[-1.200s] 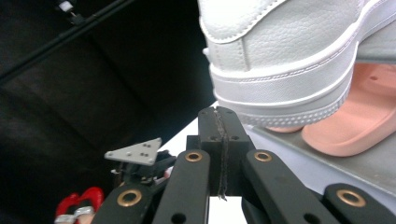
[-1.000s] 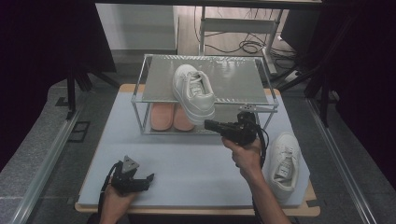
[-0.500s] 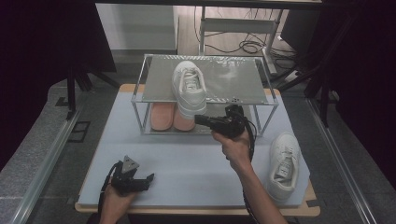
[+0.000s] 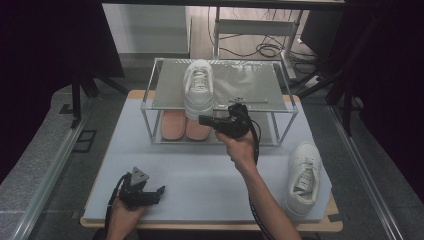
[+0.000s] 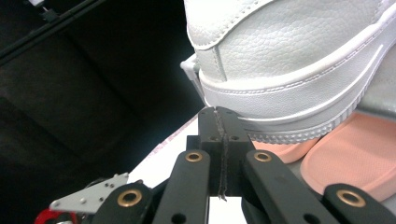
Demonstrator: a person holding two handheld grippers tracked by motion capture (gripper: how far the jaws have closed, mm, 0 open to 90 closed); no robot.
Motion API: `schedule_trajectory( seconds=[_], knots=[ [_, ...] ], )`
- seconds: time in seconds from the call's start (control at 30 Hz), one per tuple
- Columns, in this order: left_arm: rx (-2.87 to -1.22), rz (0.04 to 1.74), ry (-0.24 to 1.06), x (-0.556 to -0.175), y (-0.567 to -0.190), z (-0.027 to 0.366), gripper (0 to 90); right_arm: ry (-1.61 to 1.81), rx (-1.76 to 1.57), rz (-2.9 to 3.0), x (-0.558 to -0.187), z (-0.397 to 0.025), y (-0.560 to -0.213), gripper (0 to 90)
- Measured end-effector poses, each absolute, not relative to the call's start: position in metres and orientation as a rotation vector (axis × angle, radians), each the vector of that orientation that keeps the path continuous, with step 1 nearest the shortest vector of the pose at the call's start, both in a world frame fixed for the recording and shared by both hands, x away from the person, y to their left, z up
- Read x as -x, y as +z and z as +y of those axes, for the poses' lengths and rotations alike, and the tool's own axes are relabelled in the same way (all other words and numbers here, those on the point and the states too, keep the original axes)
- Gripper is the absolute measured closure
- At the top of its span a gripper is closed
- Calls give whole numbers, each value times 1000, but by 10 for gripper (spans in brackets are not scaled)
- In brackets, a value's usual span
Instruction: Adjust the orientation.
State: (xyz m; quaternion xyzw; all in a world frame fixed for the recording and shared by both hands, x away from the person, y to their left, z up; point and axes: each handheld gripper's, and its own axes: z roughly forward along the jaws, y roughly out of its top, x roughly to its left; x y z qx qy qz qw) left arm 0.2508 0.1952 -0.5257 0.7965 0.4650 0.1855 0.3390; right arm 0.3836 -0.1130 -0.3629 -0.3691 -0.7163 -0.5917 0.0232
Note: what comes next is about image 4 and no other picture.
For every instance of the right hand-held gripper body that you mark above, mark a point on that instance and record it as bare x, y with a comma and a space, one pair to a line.
235, 123

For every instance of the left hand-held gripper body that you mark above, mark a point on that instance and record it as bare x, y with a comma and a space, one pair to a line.
135, 193

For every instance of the pink perforated slipper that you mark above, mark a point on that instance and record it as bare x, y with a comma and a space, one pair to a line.
197, 130
172, 125

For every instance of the white sneaker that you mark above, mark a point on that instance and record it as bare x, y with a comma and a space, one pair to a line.
303, 180
199, 86

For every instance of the clear two-tier shoe rack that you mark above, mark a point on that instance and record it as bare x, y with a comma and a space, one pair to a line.
253, 83

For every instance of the person's right hand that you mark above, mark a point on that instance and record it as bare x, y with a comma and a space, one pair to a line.
238, 151

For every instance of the person's left hand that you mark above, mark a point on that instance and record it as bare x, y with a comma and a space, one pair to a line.
121, 220

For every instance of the wooden table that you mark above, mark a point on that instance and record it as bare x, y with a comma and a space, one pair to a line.
213, 227

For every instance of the white power strip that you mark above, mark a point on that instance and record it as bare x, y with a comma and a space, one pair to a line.
314, 81

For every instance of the white cabinet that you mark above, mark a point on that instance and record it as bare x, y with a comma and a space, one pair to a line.
146, 28

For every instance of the black metal stand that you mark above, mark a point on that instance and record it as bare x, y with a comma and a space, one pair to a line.
346, 90
77, 93

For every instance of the black curtain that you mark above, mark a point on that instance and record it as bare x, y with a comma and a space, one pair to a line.
36, 66
396, 83

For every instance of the aluminium floor rail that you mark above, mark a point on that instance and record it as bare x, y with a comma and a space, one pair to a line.
50, 176
363, 173

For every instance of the white metal desk frame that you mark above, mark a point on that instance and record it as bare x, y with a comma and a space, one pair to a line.
253, 27

